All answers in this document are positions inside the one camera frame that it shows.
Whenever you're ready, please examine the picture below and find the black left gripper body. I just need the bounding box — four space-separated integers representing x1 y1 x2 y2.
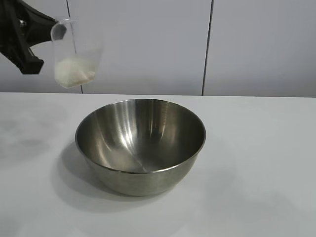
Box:
0 0 27 47

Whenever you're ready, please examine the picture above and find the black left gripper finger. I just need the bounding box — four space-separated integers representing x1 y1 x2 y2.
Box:
21 0 60 47
0 11 44 75

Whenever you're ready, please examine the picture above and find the white uncooked rice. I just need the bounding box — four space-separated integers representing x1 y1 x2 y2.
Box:
54 56 96 89

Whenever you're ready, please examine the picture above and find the clear plastic measuring cup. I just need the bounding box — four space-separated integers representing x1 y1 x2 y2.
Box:
50 17 104 89

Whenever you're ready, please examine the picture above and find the stainless steel mixing bowl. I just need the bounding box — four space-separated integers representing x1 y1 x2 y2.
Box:
75 98 207 197

